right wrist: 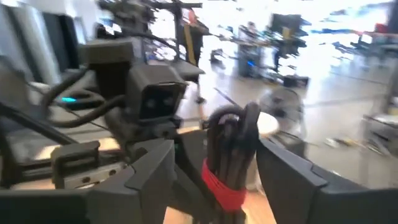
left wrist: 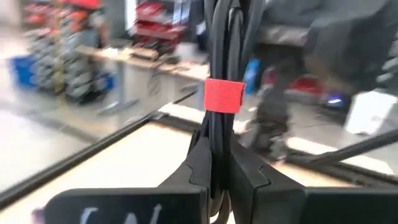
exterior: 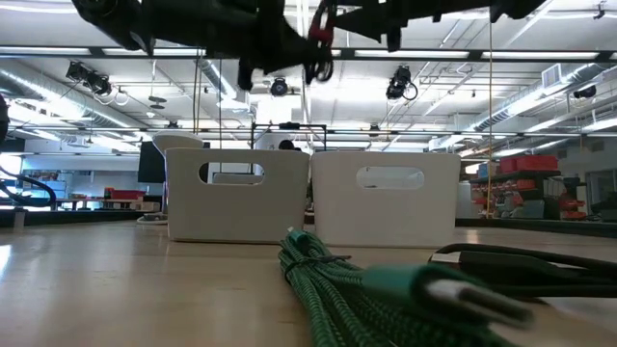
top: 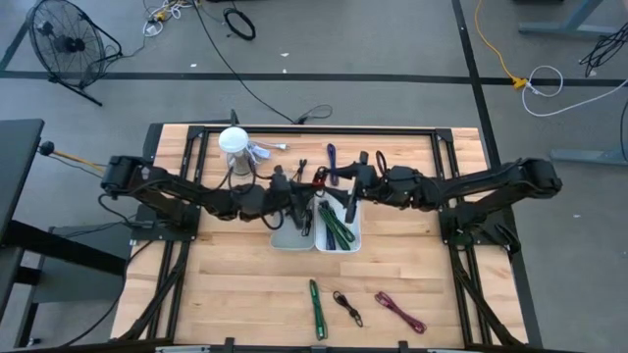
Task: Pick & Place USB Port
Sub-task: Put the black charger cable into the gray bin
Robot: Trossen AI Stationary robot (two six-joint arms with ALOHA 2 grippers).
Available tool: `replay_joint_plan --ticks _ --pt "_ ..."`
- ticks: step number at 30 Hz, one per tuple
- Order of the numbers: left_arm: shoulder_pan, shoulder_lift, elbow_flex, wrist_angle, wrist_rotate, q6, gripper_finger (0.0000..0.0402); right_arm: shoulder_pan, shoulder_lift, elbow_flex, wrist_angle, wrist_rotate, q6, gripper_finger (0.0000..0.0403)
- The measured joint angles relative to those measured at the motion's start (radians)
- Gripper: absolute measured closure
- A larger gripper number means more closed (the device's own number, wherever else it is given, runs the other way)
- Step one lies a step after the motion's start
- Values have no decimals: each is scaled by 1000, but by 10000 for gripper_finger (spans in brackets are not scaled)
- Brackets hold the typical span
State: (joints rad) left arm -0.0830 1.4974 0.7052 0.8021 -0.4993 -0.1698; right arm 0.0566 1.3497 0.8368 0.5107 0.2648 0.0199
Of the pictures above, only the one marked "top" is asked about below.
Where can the white plastic bin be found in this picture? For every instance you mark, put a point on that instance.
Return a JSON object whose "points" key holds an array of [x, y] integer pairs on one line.
{"points": [[319, 243]]}

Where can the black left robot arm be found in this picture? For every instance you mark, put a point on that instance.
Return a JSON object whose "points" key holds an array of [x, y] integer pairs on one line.
{"points": [[162, 188]]}

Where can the black desk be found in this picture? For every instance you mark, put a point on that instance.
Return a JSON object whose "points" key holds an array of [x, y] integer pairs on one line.
{"points": [[17, 162]]}

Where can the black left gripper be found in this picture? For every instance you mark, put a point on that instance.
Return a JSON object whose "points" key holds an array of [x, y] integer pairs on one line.
{"points": [[287, 196]]}

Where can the black floor fan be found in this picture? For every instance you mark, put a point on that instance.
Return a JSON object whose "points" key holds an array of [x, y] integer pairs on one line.
{"points": [[68, 45]]}

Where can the grey desk leg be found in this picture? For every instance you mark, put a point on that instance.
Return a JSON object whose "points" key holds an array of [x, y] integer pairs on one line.
{"points": [[589, 156], [564, 27]]}

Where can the white cup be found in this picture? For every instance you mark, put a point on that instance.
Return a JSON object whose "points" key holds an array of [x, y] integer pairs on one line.
{"points": [[233, 139]]}

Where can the silver aluminium extrusion bar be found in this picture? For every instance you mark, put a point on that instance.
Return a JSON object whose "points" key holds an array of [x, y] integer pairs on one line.
{"points": [[181, 349]]}

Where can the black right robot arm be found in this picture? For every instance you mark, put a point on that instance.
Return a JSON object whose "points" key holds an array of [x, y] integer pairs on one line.
{"points": [[490, 184]]}

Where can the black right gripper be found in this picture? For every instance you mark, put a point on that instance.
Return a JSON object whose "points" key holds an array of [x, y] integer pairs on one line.
{"points": [[375, 184]]}

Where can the grey plastic bin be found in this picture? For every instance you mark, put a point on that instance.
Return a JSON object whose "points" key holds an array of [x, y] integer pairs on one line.
{"points": [[292, 241]]}

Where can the stick with black knob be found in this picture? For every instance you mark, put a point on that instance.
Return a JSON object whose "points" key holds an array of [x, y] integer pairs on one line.
{"points": [[46, 147]]}

